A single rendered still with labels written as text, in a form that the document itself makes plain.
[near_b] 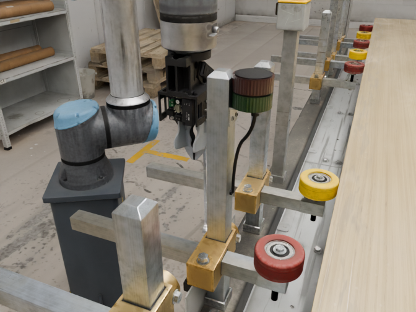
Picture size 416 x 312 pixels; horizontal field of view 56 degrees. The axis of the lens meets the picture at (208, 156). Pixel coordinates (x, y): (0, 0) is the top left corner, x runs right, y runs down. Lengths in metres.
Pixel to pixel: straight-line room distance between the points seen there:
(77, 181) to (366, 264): 1.00
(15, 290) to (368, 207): 0.60
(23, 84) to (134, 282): 3.50
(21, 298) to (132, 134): 0.89
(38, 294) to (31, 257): 1.61
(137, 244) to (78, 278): 1.22
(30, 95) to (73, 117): 2.65
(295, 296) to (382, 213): 0.31
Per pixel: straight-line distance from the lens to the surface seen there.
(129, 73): 1.30
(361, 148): 1.02
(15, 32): 3.81
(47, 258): 2.11
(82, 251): 1.54
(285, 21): 1.03
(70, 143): 1.34
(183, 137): 0.72
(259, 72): 0.57
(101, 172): 1.40
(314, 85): 1.77
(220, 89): 0.57
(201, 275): 0.67
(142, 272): 0.44
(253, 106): 0.55
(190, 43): 0.61
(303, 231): 1.16
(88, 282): 1.64
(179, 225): 2.16
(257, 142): 0.87
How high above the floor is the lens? 1.33
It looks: 28 degrees down
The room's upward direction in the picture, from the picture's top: straight up
